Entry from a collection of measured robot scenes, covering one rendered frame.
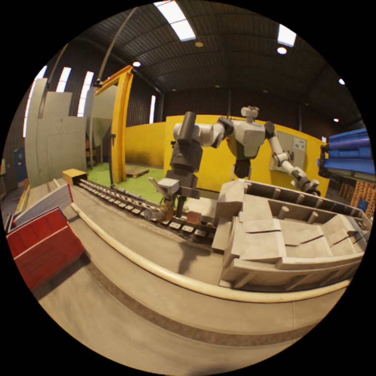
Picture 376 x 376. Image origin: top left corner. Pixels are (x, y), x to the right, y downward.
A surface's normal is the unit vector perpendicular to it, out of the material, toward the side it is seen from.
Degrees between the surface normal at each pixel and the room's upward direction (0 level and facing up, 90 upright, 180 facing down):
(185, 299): 0
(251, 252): 22
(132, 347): 0
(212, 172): 90
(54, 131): 90
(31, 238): 88
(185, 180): 65
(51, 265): 92
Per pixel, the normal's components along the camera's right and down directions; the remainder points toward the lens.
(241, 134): -0.61, 0.46
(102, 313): 0.07, -0.94
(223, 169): -0.37, 0.29
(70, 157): 0.93, 0.18
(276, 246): -0.31, -0.89
